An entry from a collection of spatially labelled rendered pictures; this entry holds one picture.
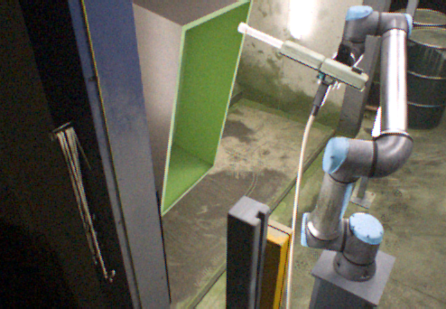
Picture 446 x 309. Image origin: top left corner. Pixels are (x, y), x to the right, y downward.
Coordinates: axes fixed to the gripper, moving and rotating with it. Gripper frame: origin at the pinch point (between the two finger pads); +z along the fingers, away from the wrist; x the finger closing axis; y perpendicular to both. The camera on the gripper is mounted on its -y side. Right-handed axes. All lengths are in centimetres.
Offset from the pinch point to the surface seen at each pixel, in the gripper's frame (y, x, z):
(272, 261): 5, -16, 75
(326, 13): 55, 57, -221
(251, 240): -5, -12, 81
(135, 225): 42, 28, 62
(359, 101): 116, -1, -219
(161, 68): 29, 68, -1
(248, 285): 8, -14, 81
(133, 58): -9, 38, 54
